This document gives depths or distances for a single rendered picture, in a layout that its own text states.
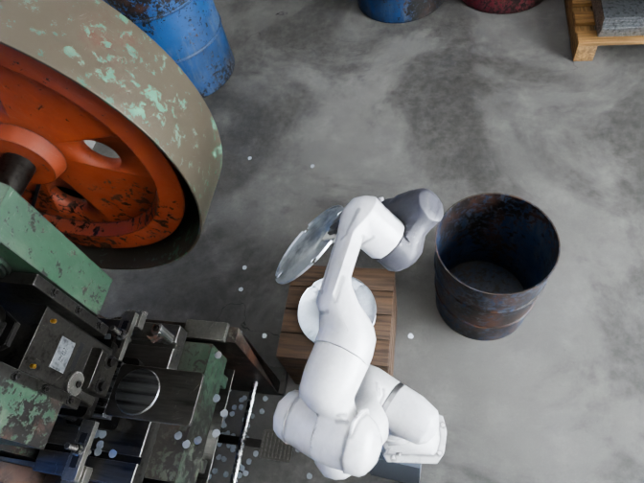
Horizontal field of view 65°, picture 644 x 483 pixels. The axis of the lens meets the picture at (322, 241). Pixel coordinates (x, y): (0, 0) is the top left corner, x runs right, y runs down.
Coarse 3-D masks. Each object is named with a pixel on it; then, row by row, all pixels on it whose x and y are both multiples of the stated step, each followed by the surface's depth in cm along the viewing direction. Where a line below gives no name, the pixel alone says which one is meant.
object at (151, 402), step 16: (128, 368) 140; (144, 368) 140; (160, 368) 139; (128, 384) 137; (144, 384) 136; (160, 384) 136; (176, 384) 136; (192, 384) 135; (112, 400) 136; (128, 400) 135; (144, 400) 134; (160, 400) 134; (176, 400) 133; (192, 400) 133; (112, 416) 135; (128, 416) 133; (144, 416) 132; (160, 416) 132; (176, 416) 131; (192, 416) 130
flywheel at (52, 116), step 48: (0, 48) 81; (0, 96) 97; (48, 96) 95; (0, 144) 104; (48, 144) 107; (144, 144) 97; (48, 192) 125; (96, 192) 122; (144, 192) 118; (96, 240) 136; (144, 240) 132
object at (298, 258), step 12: (324, 216) 155; (336, 216) 146; (312, 228) 156; (324, 228) 146; (300, 240) 158; (312, 240) 146; (288, 252) 159; (300, 252) 147; (312, 252) 140; (288, 264) 150; (300, 264) 142; (276, 276) 151; (288, 276) 143
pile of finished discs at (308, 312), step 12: (312, 288) 193; (360, 288) 190; (300, 300) 189; (312, 300) 189; (360, 300) 186; (372, 300) 185; (300, 312) 187; (312, 312) 186; (372, 312) 183; (300, 324) 185; (312, 324) 184; (372, 324) 180; (312, 336) 182
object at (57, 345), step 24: (24, 312) 108; (48, 312) 108; (0, 336) 104; (24, 336) 105; (48, 336) 109; (72, 336) 116; (0, 360) 103; (24, 360) 103; (48, 360) 109; (72, 360) 116; (96, 360) 121; (72, 384) 115; (96, 384) 120
